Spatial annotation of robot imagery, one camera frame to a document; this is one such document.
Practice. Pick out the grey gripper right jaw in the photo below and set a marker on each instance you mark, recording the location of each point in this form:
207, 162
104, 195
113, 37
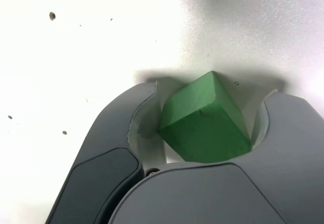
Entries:
202, 198

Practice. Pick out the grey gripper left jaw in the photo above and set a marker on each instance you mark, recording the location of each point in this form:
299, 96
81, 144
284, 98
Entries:
101, 158

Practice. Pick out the green cube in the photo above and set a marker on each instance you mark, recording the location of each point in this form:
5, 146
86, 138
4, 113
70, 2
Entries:
202, 123

